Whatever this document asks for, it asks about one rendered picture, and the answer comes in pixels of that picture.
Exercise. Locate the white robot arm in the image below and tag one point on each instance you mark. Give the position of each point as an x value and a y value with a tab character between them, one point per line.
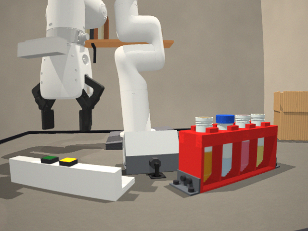
66	24

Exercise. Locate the dark grey bolted mounting bracket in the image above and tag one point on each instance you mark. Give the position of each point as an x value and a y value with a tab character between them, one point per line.
183	186

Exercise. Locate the brown cardboard box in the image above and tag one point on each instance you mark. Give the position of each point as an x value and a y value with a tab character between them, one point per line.
291	115

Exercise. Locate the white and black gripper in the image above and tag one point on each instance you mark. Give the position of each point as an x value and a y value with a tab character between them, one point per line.
67	77

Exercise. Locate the red tube rack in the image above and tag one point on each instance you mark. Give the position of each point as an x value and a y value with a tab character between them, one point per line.
192	150

